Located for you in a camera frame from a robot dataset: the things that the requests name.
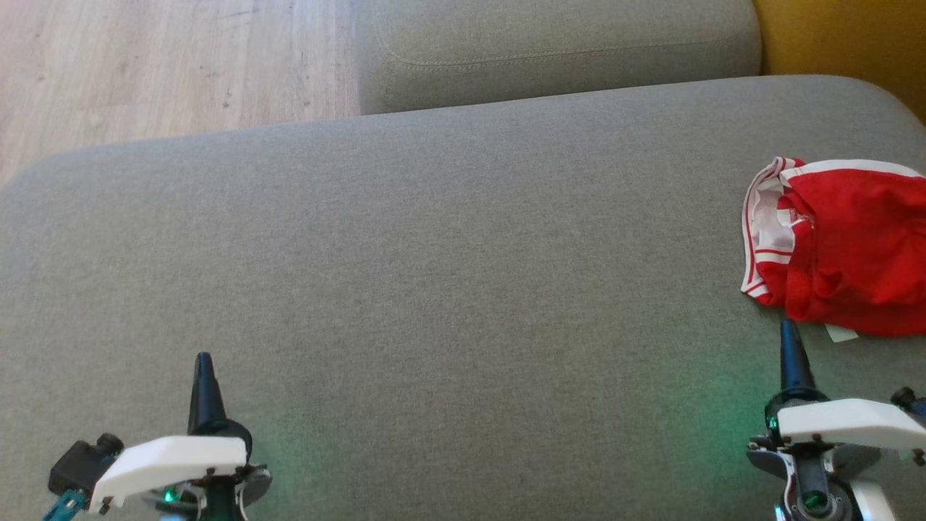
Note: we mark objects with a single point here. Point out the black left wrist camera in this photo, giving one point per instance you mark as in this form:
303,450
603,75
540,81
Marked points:
83,463

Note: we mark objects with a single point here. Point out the red shorts white side stripe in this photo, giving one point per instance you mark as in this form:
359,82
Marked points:
868,246

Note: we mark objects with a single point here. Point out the grey sofa cushion with seam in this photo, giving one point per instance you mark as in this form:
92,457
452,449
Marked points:
564,43

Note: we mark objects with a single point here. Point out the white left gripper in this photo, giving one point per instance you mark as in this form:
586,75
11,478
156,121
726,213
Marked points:
173,463

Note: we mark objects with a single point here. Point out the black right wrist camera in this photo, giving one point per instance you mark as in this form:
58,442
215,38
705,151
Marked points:
910,401

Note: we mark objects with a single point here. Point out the yellow cushion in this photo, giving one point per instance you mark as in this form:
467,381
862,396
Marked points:
854,43

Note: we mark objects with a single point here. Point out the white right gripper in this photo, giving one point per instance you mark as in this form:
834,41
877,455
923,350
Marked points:
839,427

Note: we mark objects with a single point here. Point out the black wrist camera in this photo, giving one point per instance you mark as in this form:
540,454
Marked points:
83,463
910,401

